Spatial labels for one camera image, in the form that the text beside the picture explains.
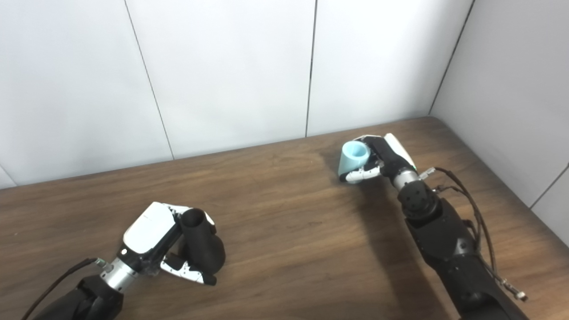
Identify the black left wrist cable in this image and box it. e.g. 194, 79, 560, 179
20, 258, 112, 320

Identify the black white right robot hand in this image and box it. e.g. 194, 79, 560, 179
340, 133, 418, 184

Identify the light-blue hose piece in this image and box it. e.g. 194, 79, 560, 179
338, 140, 372, 177

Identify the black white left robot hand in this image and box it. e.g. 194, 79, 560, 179
116, 202, 218, 286

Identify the black flared nozzle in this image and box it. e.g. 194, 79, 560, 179
180, 208, 226, 274

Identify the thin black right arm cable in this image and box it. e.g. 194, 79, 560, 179
432, 184, 498, 272

